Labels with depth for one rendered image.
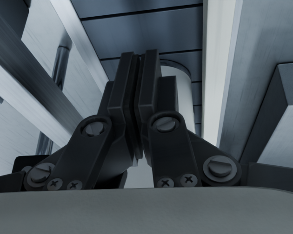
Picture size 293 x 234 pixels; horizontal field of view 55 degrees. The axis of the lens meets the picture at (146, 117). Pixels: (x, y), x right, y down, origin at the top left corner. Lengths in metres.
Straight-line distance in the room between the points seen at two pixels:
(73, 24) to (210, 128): 0.13
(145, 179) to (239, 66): 0.18
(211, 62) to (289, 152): 0.27
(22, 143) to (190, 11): 0.41
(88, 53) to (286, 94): 0.19
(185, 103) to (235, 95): 0.17
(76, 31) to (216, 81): 0.09
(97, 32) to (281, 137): 0.25
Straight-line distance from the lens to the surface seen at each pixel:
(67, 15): 0.19
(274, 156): 0.42
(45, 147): 0.23
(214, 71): 0.16
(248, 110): 0.39
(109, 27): 0.19
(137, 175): 0.17
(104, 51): 0.20
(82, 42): 0.20
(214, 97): 0.19
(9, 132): 0.49
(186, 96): 0.20
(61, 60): 0.27
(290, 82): 0.31
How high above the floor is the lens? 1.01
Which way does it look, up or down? 28 degrees down
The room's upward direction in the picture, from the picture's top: 179 degrees counter-clockwise
